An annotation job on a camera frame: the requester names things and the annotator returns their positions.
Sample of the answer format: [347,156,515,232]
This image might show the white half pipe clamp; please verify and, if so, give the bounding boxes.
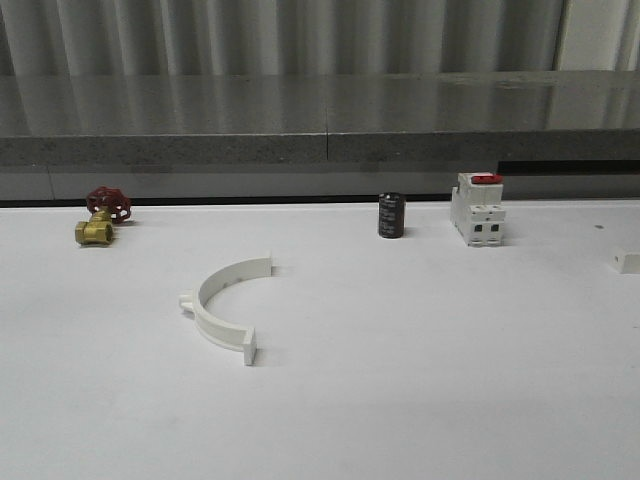
[179,254,272,366]
[609,247,640,274]

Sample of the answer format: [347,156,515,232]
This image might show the black cylindrical capacitor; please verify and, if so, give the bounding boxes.
[378,192,406,239]

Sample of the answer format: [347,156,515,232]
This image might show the grey stone ledge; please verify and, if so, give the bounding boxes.
[1,72,639,173]

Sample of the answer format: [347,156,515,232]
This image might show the brass valve red handwheel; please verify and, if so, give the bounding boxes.
[75,186,131,245]

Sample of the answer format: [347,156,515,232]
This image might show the white circuit breaker red switch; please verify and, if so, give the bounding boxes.
[450,172,506,247]

